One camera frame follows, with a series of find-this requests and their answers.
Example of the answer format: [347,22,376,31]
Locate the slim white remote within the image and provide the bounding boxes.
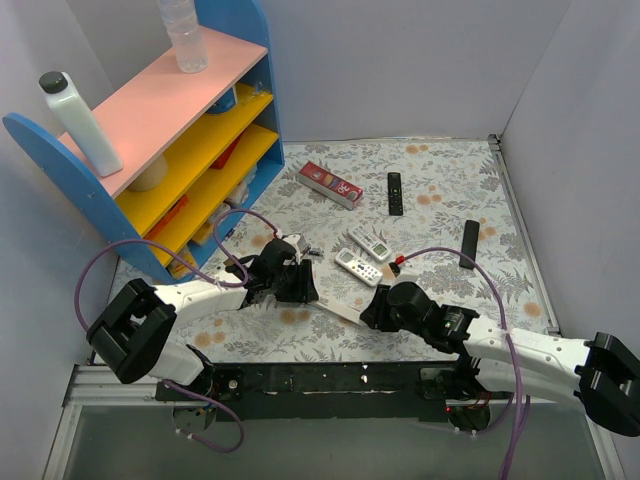
[310,297,366,326]

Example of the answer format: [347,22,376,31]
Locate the black remote control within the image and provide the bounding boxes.
[459,220,480,270]

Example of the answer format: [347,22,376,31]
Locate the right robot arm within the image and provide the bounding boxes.
[360,282,639,437]

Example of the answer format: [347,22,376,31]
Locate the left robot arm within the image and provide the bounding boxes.
[86,234,319,400]

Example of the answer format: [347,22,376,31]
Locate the white ac remote lower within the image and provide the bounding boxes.
[335,248,383,287]

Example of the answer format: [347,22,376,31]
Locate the white ac remote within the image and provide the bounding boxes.
[348,226,391,262]
[335,248,383,287]

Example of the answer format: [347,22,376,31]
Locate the white ac remote upper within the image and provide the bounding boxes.
[348,226,391,262]

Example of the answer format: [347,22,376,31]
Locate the black tv remote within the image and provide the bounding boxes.
[387,172,404,216]

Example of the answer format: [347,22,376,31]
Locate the white packets on shelf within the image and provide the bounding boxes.
[192,181,249,246]

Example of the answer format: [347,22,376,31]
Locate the red toothpaste box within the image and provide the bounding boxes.
[296,162,363,210]

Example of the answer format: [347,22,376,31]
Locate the floral table mat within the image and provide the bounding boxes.
[171,139,555,362]

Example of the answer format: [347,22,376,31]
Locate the orange box on shelf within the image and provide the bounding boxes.
[145,195,189,240]

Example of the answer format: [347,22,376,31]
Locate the blue pink yellow shelf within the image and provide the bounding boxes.
[3,1,284,283]

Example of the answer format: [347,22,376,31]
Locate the beige cylinder on shelf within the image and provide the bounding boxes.
[127,155,168,193]

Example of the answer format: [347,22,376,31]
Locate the blue white can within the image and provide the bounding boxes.
[206,86,238,115]

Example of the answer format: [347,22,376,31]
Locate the clear plastic water bottle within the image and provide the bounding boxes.
[157,0,208,74]

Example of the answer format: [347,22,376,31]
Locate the white bottle black cap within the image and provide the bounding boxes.
[38,71,124,177]

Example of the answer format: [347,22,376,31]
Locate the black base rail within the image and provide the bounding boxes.
[155,361,508,433]

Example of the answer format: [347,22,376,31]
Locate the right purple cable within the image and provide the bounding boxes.
[404,247,531,480]

